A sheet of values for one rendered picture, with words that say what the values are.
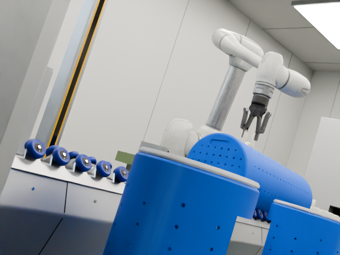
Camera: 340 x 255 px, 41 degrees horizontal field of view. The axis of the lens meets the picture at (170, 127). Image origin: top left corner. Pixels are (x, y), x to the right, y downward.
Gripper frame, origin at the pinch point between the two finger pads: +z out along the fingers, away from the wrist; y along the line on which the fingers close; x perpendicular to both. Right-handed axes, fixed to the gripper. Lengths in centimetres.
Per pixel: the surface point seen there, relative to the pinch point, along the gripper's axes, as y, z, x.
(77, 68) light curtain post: -29, 0, -81
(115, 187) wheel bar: 12, 34, -91
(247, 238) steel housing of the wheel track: 14.0, 40.9, -3.9
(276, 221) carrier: 33, 30, -28
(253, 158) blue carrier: 12.4, 9.3, -16.7
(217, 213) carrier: 50, 30, -105
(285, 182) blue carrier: 14.0, 12.8, 20.0
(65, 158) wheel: 12, 30, -111
